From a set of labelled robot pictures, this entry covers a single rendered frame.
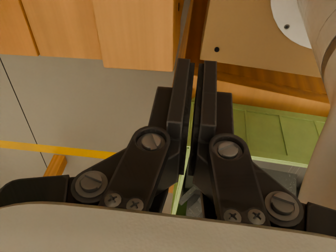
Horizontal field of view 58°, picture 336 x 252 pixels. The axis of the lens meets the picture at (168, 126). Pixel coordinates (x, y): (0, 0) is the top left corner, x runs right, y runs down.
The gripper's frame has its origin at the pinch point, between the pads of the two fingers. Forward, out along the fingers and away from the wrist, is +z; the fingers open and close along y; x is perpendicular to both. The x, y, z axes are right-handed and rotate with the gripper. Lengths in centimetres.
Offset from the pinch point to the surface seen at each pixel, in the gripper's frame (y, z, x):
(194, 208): 3, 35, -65
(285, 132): 22, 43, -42
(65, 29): -25, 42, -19
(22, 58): -99, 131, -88
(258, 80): 16, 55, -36
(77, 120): -75, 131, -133
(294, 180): 30, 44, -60
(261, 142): 16, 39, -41
